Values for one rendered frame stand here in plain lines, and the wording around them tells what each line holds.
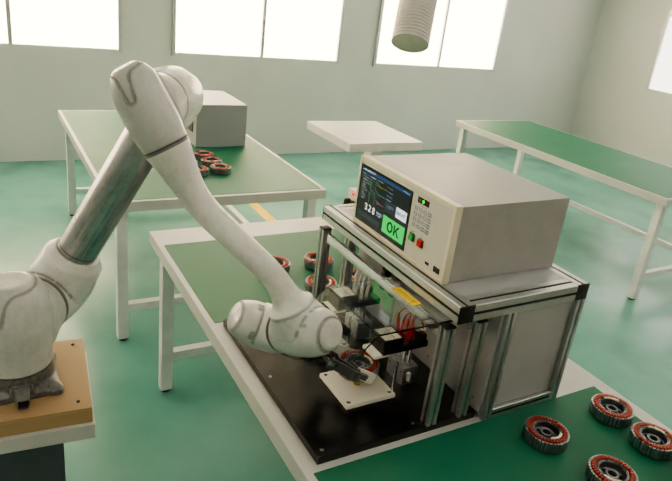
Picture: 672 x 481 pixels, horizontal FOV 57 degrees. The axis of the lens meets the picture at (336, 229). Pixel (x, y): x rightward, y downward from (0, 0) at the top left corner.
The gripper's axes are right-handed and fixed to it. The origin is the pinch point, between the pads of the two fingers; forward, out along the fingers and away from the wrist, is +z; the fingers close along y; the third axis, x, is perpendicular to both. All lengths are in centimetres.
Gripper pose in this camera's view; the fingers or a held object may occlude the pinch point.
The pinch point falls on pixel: (357, 365)
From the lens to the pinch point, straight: 168.7
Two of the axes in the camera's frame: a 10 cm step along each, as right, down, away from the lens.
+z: 7.0, 4.0, 5.9
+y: 4.7, 3.8, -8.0
